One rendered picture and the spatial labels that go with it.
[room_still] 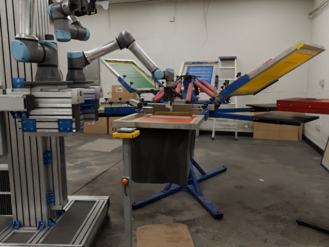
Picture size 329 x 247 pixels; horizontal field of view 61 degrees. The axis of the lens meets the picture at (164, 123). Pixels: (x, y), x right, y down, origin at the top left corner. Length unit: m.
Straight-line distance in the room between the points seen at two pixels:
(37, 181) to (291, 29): 5.71
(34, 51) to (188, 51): 5.13
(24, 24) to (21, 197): 1.19
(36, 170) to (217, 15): 5.34
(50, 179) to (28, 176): 0.15
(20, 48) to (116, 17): 5.57
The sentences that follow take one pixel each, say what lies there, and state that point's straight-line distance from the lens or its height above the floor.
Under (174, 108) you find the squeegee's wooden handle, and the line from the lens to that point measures 2.42.
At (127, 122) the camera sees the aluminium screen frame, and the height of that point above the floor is 0.98.
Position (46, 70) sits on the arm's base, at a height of 1.32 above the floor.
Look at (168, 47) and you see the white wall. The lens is 6.70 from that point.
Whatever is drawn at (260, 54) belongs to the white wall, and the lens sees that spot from 6.54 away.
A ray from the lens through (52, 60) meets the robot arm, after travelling 1.85.
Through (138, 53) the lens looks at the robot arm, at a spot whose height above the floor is 1.47.
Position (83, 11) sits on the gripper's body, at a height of 1.59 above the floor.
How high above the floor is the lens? 1.27
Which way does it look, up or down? 9 degrees down
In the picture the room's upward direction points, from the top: straight up
